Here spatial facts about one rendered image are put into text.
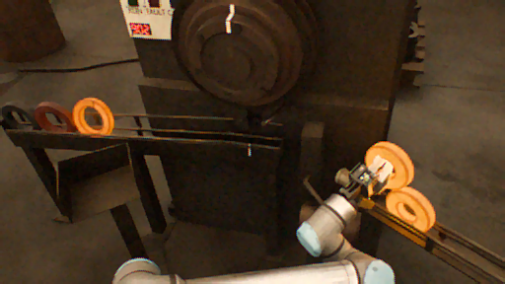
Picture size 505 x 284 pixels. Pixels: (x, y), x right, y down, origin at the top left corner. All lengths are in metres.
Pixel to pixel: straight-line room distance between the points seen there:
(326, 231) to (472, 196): 1.46
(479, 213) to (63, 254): 2.14
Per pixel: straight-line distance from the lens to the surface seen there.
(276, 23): 1.23
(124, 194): 1.66
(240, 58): 1.24
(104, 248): 2.32
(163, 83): 1.70
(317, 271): 1.06
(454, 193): 2.51
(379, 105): 1.52
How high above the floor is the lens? 1.76
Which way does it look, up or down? 42 degrees down
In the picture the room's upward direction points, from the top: 5 degrees counter-clockwise
